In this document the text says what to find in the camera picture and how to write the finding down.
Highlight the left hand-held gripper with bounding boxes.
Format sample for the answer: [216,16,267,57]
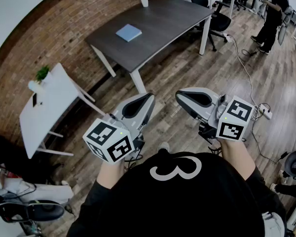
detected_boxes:
[82,92,156,164]

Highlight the black oval device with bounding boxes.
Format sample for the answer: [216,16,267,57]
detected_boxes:
[26,199,65,223]

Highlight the black bag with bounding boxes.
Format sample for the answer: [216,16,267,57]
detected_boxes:
[0,134,51,184]

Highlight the blue notebook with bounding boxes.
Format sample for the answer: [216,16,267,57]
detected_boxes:
[115,23,143,43]

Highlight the person's right forearm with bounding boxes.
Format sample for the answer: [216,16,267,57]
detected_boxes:
[220,139,257,183]

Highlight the white standing fan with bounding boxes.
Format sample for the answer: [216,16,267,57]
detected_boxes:
[277,23,289,46]

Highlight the white side table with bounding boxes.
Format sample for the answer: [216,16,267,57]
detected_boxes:
[19,62,107,160]

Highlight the green potted plant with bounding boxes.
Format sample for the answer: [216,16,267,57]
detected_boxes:
[27,65,51,94]

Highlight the black office chair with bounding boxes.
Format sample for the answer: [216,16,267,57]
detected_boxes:
[184,0,232,52]

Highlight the person's light trousers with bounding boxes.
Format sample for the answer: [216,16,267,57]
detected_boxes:
[260,211,286,237]

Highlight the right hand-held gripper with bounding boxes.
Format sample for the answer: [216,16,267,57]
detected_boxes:
[175,87,254,143]

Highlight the dark table with white legs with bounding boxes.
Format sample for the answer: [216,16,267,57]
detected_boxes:
[84,0,216,94]

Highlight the black cable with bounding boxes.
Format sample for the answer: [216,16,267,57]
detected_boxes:
[241,48,259,58]

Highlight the person's left forearm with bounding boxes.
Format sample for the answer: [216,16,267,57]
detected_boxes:
[96,156,126,190]

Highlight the person's black printed shirt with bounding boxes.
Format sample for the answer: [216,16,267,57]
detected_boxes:
[66,149,288,237]

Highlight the person's white shoe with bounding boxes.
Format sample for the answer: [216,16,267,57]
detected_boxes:
[157,141,171,155]

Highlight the long white cable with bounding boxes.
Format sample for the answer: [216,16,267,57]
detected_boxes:
[228,35,261,107]

